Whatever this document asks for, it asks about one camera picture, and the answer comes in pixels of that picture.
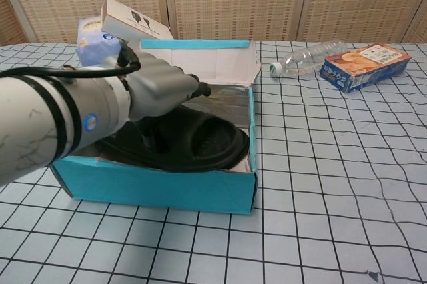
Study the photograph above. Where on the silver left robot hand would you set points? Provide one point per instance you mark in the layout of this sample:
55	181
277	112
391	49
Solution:
156	87

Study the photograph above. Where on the black slide sandal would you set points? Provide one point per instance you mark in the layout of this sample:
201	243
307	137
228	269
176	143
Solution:
213	137

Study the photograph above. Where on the teal cardboard shoe box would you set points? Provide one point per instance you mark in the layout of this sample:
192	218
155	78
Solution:
166	190

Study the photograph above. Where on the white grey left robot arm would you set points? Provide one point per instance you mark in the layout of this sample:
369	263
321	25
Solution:
50	120

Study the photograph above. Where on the blue tissue pack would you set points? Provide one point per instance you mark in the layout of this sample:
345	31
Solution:
96	50

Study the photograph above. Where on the white printed cardboard box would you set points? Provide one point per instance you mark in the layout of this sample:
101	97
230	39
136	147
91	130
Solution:
133	20

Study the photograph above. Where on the clear empty plastic bottle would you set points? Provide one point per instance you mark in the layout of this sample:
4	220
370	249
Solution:
310	57

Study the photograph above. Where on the light blue checkered tablecloth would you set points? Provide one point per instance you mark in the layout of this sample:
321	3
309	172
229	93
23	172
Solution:
333	164

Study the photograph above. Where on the orange and blue snack box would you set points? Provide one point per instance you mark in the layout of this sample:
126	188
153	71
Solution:
360	60

